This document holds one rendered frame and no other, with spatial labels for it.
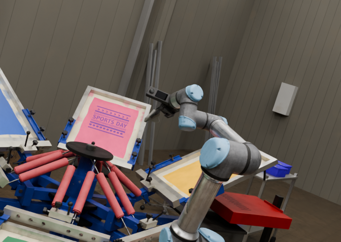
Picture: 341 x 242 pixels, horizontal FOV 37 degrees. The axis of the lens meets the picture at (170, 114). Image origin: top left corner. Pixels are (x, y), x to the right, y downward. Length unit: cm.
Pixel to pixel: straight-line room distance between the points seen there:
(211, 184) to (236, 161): 13
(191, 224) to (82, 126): 239
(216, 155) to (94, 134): 247
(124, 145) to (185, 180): 67
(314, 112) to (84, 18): 597
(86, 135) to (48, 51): 362
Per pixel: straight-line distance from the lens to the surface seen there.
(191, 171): 385
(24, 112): 404
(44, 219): 280
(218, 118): 222
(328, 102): 1179
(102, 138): 416
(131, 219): 314
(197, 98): 219
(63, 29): 774
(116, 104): 450
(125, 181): 340
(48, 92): 786
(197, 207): 192
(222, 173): 184
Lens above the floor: 208
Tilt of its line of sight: 7 degrees down
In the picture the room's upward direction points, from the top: 18 degrees clockwise
